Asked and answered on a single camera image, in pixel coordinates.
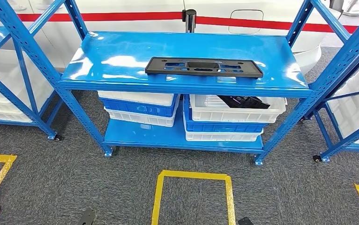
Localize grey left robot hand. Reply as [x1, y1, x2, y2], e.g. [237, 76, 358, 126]
[78, 208, 97, 225]

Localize red barrier belt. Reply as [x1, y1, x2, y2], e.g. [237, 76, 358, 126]
[0, 12, 183, 23]
[195, 16, 359, 34]

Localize black stanchion post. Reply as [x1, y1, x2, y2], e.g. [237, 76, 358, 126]
[181, 9, 197, 34]

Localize blue plastic crate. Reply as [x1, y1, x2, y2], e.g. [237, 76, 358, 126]
[182, 94, 268, 134]
[99, 94, 180, 119]

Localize blue metal shelf rack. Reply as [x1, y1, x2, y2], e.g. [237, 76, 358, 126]
[0, 26, 65, 142]
[300, 62, 359, 164]
[0, 0, 359, 167]

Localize long black plastic part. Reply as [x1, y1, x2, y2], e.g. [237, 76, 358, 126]
[144, 57, 264, 79]

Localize white round stand base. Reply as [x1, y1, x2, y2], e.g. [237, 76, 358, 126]
[342, 0, 359, 17]

